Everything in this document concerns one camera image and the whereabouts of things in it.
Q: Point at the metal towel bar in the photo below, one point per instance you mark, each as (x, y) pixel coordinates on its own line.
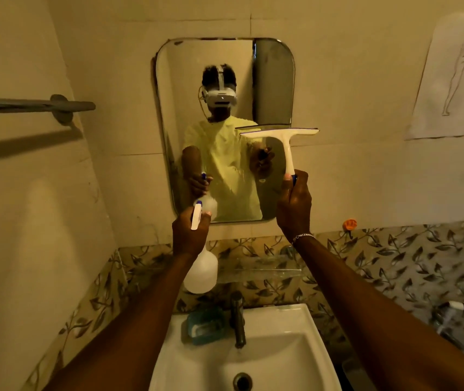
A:
(28, 104)

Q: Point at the teal soap dish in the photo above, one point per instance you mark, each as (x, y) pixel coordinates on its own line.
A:
(205, 325)

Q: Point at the white spray bottle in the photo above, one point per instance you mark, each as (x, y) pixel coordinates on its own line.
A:
(201, 270)

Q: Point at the clear glass shelf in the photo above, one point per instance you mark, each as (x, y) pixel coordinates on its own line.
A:
(256, 269)

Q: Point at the person's right hand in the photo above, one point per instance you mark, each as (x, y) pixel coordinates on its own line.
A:
(294, 207)

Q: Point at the paper figure drawing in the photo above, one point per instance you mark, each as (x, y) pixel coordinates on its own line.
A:
(452, 77)

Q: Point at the person's right forearm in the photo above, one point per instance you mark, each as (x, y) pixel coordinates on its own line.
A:
(382, 321)

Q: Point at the person's right fingers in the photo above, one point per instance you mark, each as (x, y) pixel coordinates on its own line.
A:
(297, 181)

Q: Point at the sink drain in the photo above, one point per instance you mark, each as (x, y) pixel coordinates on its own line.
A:
(242, 381)

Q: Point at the dark metal faucet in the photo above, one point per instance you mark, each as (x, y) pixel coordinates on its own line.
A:
(237, 319)

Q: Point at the person's left thumb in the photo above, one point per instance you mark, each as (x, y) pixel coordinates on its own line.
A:
(205, 220)

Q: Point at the orange wall hook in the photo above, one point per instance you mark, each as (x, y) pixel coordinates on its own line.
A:
(349, 225)

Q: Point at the wall mirror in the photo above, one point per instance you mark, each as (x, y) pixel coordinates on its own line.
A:
(224, 130)

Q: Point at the person's left forearm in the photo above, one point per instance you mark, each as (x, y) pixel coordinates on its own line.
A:
(134, 333)

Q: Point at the white window squeegee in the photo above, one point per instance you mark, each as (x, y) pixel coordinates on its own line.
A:
(284, 138)

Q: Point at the person's left hand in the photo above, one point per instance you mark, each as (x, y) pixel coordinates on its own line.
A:
(187, 236)

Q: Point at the chrome hand shower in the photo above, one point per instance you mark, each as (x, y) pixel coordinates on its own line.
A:
(448, 315)

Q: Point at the white ceramic sink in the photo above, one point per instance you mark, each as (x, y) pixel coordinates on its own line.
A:
(272, 354)

